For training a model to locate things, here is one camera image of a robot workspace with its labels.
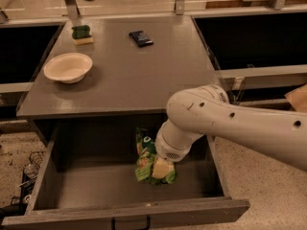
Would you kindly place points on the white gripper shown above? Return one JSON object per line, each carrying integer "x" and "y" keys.
{"x": 167, "y": 151}

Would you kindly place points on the green rice chip bag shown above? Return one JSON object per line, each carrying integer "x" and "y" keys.
{"x": 145, "y": 146}

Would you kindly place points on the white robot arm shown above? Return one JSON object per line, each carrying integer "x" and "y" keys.
{"x": 206, "y": 111}

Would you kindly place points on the open grey top drawer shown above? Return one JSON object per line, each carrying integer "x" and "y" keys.
{"x": 87, "y": 178}

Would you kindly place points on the grey cabinet counter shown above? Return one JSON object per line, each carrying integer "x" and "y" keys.
{"x": 124, "y": 78}

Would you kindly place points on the dark blue snack bar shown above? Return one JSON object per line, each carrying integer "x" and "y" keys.
{"x": 140, "y": 39}

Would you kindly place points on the white paper bowl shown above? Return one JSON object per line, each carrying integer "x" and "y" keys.
{"x": 68, "y": 68}

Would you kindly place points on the green and yellow sponge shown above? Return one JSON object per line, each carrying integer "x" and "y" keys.
{"x": 81, "y": 35}

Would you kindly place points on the black drawer handle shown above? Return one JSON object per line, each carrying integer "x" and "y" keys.
{"x": 131, "y": 224}

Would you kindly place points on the black wire basket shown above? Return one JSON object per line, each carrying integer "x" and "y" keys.
{"x": 29, "y": 176}

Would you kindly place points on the metal post left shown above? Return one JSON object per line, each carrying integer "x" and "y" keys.
{"x": 72, "y": 9}

